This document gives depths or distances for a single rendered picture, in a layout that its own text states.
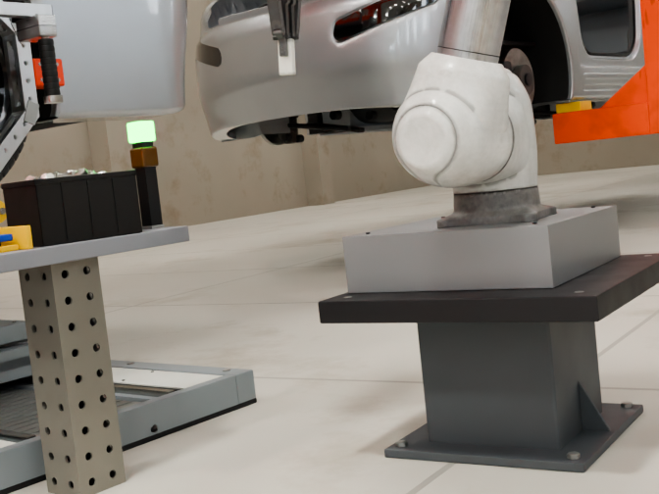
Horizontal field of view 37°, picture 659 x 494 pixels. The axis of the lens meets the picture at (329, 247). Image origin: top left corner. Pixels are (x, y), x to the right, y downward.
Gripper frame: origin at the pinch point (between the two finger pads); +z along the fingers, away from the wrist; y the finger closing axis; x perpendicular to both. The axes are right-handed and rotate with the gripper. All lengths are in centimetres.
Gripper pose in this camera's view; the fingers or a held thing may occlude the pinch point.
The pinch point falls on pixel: (286, 57)
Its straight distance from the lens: 197.1
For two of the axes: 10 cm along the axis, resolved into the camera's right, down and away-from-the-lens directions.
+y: 4.1, -1.1, 9.1
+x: -9.1, 0.0, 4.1
